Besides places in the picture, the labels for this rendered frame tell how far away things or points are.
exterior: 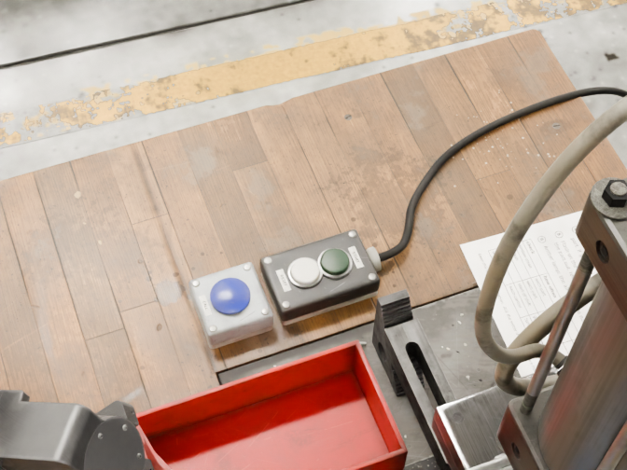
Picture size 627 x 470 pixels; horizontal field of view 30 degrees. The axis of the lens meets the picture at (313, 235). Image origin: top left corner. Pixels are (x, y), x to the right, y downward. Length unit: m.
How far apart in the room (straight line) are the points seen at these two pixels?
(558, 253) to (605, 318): 0.67
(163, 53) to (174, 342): 1.47
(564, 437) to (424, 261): 0.56
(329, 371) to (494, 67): 0.45
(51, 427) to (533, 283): 0.66
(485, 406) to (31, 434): 0.36
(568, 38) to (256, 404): 1.69
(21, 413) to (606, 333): 0.33
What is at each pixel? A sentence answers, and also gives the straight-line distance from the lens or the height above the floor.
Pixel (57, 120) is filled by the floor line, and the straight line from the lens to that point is 2.50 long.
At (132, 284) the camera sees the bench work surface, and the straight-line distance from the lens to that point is 1.21.
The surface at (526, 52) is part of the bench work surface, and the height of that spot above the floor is 0.90.
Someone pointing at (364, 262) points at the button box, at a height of 0.93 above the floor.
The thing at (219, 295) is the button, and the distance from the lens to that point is 1.16.
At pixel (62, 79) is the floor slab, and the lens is 2.57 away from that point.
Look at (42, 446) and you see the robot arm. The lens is 0.68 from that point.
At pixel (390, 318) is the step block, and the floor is 0.98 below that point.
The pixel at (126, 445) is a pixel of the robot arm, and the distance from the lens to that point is 0.71.
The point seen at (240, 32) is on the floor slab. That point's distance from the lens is 2.62.
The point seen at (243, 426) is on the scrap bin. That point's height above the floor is 0.90.
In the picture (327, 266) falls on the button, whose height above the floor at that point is 0.94.
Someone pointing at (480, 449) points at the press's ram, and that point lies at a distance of 0.88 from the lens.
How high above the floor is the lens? 1.95
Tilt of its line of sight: 58 degrees down
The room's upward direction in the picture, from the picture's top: 2 degrees clockwise
